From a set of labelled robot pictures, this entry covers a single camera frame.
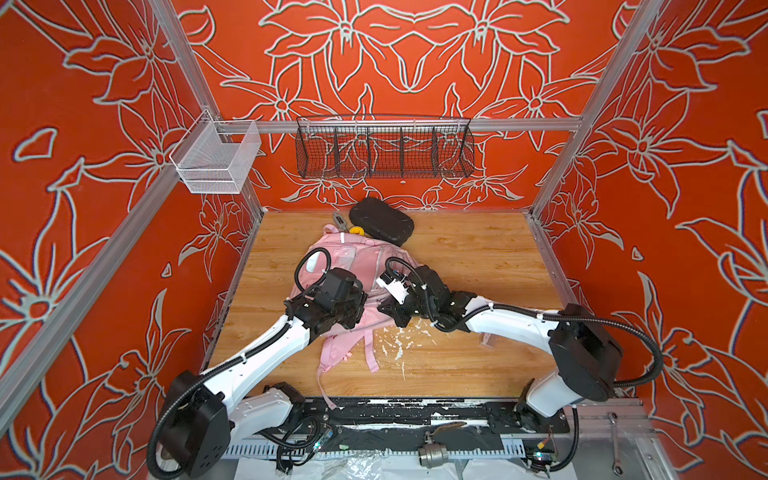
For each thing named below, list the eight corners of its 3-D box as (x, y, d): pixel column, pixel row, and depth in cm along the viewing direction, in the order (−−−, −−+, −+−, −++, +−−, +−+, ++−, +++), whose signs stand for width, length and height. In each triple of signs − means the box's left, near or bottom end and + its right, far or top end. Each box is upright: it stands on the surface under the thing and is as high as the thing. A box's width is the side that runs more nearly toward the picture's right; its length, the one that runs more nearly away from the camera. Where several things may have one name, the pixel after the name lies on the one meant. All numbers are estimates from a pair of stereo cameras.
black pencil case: (345, 219, 119) (344, 210, 114) (369, 201, 126) (369, 191, 122) (394, 252, 108) (394, 243, 104) (418, 230, 115) (419, 221, 111)
